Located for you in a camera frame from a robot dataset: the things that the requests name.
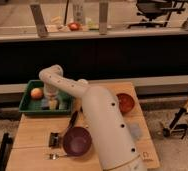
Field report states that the grey blue sponge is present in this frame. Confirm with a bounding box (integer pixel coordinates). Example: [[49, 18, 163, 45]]
[[41, 99, 67, 110]]

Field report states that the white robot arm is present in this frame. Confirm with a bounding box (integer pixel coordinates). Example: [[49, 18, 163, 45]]
[[39, 65, 147, 171]]

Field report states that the orange peach fruit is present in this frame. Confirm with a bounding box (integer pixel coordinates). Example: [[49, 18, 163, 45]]
[[30, 88, 43, 100]]

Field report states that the green plastic tray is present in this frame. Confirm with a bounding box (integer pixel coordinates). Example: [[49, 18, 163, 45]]
[[19, 80, 73, 116]]

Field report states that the white cup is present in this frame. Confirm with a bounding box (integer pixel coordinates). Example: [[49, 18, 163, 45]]
[[77, 79, 88, 84]]

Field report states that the purple bowl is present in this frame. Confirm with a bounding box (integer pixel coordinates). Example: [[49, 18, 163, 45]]
[[63, 127, 92, 156]]

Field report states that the silver fork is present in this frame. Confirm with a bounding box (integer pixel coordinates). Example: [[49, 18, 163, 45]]
[[48, 152, 72, 161]]

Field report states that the orange red bowl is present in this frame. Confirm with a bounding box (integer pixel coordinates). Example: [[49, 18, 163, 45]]
[[117, 93, 135, 115]]

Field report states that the red apple on shelf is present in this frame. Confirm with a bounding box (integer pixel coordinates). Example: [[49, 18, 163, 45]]
[[68, 22, 80, 31]]

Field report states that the black chair at left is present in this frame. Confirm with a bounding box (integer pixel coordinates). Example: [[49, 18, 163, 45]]
[[0, 133, 13, 171]]

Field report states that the light blue cloth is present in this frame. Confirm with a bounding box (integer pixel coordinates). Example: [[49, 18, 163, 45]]
[[129, 123, 143, 140]]

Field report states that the black clamp tool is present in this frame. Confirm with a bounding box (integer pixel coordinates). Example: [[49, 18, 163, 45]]
[[162, 108, 188, 138]]

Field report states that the black office chair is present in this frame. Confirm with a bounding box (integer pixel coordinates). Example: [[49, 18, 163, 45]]
[[128, 0, 188, 28]]

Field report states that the black handled spatula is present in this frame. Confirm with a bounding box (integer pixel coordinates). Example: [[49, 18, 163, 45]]
[[48, 111, 78, 148]]

